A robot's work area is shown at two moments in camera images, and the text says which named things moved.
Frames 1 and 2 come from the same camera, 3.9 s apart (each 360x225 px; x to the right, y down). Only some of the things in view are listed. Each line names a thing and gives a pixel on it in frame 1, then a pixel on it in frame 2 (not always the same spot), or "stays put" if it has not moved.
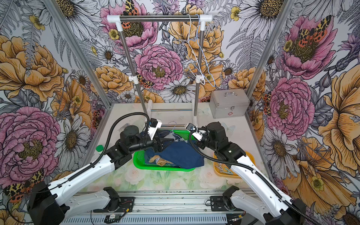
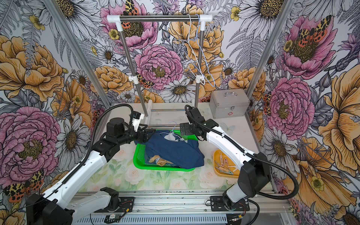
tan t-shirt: [161, 161] stays put
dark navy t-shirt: [183, 154] stays put
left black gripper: [160, 146] → [145, 138]
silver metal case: [228, 103] stays put
